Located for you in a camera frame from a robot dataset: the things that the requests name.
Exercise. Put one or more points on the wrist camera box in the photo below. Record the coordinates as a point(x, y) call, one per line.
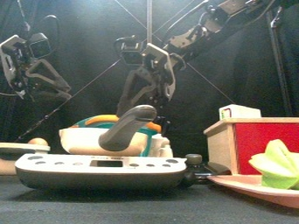
point(41, 46)
point(130, 54)

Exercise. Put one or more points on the red wooden box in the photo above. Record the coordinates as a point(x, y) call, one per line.
point(265, 143)

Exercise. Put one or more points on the thin metal frame rod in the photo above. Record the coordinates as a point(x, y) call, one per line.
point(150, 20)

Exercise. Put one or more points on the small white toy cup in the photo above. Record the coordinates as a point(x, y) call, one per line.
point(163, 147)

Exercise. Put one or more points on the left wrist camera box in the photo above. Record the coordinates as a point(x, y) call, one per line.
point(41, 46)

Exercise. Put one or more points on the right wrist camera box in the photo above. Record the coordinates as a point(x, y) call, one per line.
point(130, 54)

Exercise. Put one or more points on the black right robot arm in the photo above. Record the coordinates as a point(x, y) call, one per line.
point(218, 23)

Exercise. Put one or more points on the small white carton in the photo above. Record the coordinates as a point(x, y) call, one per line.
point(239, 112)

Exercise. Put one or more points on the tan toy ball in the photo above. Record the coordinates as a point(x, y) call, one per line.
point(38, 141)

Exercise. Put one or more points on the green toy starfruit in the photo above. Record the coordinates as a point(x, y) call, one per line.
point(278, 166)

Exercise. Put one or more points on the black frame pole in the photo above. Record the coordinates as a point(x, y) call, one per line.
point(281, 67)

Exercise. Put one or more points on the black toy knob piece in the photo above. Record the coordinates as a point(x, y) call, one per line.
point(197, 170)

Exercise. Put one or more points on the teal orange toy pot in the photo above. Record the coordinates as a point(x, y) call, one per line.
point(98, 121)

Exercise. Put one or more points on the pink plate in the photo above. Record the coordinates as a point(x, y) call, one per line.
point(249, 186)

